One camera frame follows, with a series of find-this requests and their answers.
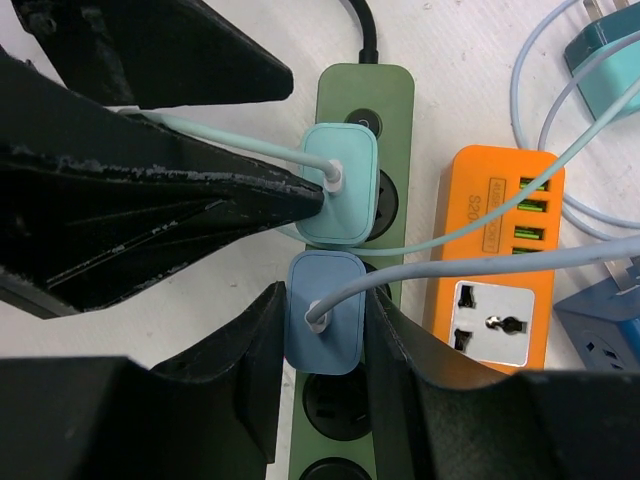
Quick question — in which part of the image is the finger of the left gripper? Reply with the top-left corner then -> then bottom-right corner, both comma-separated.
12,0 -> 294,109
1,54 -> 324,319

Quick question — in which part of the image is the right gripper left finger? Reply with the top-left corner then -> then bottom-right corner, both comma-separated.
1,282 -> 286,479

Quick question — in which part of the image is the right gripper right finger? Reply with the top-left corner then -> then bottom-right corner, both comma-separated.
365,290 -> 639,479

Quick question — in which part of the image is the green power strip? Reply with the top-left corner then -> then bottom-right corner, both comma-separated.
284,63 -> 415,479

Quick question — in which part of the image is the orange power strip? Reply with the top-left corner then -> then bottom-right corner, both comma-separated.
422,145 -> 565,373

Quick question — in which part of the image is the white thin usb cable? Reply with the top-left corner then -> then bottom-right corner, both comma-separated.
304,0 -> 640,336

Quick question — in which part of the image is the light blue plug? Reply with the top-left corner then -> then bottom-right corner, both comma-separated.
284,250 -> 366,376

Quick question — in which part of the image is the blue cube plug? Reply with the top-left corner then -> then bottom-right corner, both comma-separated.
554,256 -> 639,373

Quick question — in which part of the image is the light cyan plug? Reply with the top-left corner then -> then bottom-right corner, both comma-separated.
296,123 -> 379,247

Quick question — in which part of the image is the mint green thin cable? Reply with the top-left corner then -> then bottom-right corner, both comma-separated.
117,74 -> 640,256

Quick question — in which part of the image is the teal cube plug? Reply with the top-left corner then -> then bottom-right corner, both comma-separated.
564,1 -> 639,119

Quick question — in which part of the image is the black bundled power cord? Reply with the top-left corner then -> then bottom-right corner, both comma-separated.
344,0 -> 381,65

